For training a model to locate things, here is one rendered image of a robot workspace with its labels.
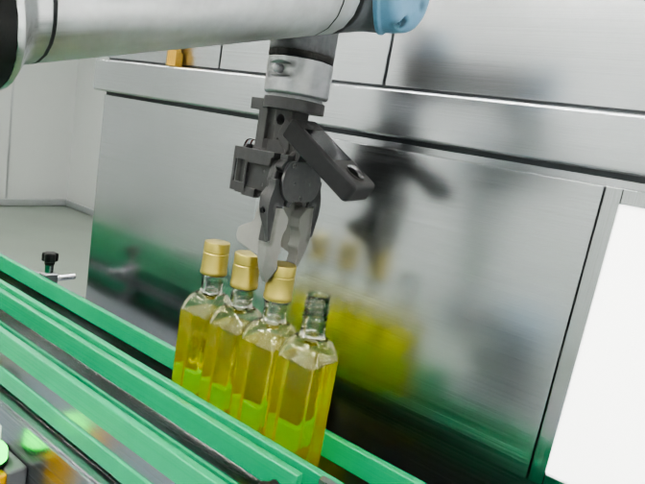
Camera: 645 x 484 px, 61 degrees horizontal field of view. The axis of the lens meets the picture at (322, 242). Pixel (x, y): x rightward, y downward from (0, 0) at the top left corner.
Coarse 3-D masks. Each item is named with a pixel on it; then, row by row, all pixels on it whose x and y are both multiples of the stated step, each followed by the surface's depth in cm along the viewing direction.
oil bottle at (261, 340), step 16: (256, 320) 66; (256, 336) 65; (272, 336) 64; (288, 336) 65; (240, 352) 66; (256, 352) 65; (272, 352) 63; (240, 368) 66; (256, 368) 65; (272, 368) 64; (240, 384) 66; (256, 384) 65; (272, 384) 65; (240, 400) 67; (256, 400) 65; (240, 416) 67; (256, 416) 65
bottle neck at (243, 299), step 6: (234, 288) 68; (234, 294) 68; (240, 294) 68; (246, 294) 68; (252, 294) 69; (234, 300) 68; (240, 300) 68; (246, 300) 68; (240, 306) 68; (246, 306) 68
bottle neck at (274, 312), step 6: (264, 300) 66; (264, 306) 66; (270, 306) 65; (276, 306) 65; (282, 306) 65; (264, 312) 66; (270, 312) 65; (276, 312) 65; (282, 312) 65; (264, 318) 65; (270, 318) 65; (276, 318) 65; (282, 318) 65
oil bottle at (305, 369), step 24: (288, 360) 62; (312, 360) 61; (336, 360) 64; (288, 384) 62; (312, 384) 61; (288, 408) 62; (312, 408) 62; (264, 432) 65; (288, 432) 63; (312, 432) 63; (312, 456) 65
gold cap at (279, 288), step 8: (280, 264) 65; (288, 264) 65; (280, 272) 64; (288, 272) 64; (272, 280) 64; (280, 280) 64; (288, 280) 64; (272, 288) 64; (280, 288) 64; (288, 288) 64; (264, 296) 65; (272, 296) 64; (280, 296) 64; (288, 296) 65
